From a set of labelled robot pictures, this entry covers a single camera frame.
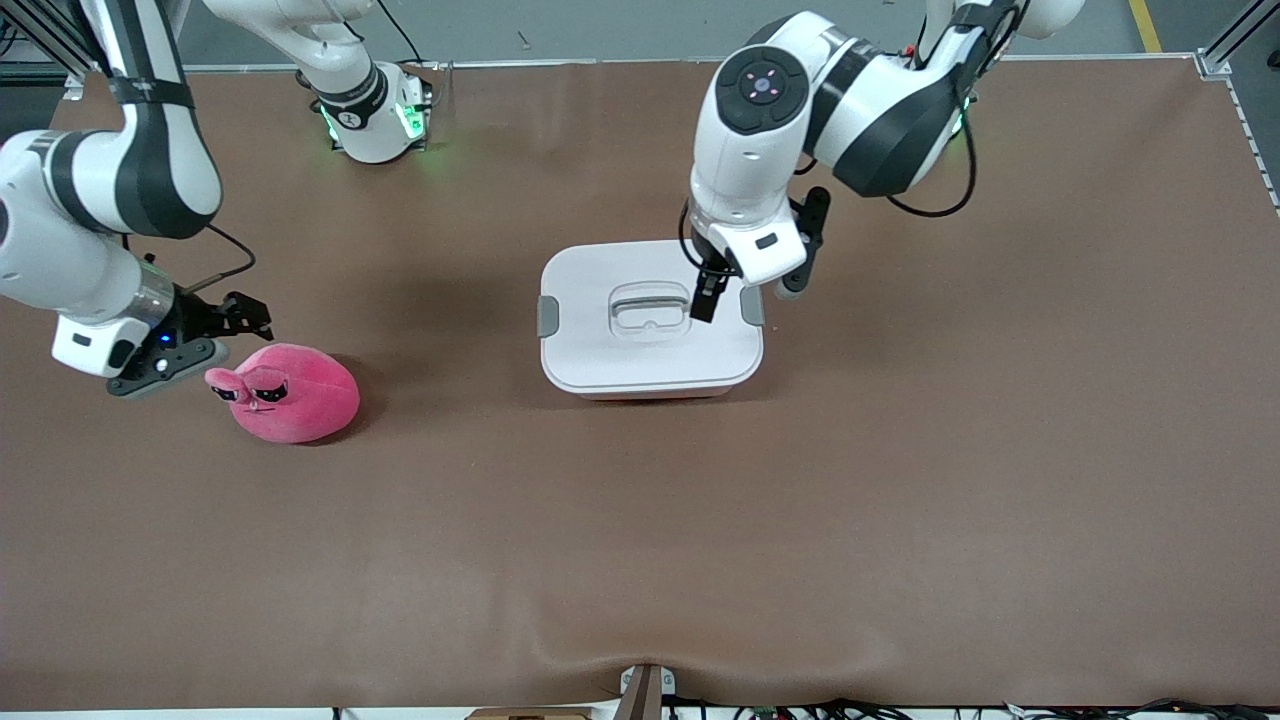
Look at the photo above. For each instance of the pink plastic storage box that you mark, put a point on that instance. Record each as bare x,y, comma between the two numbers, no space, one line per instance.
650,396

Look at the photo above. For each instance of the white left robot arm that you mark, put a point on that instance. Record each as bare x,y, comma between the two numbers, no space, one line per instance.
750,170

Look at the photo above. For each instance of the brown table mat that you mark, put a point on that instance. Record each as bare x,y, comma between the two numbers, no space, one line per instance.
640,550

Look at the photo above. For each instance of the metal and wood table clamp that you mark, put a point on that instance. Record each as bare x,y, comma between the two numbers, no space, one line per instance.
640,695

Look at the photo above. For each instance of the aluminium frame profile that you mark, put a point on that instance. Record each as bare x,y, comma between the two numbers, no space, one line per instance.
40,35
1240,30

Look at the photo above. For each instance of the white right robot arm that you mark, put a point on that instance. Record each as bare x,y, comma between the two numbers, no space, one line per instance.
90,180

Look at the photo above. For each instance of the silver table edge rail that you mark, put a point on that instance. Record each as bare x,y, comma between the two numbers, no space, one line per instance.
600,62

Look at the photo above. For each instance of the pink plush toy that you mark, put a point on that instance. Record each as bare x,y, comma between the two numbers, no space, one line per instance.
310,400

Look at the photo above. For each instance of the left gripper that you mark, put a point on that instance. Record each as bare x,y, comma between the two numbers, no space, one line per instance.
706,292

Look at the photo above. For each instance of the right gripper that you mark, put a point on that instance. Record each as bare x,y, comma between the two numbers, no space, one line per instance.
193,321

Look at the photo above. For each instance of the white box lid grey clips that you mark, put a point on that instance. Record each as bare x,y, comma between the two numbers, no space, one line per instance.
600,350

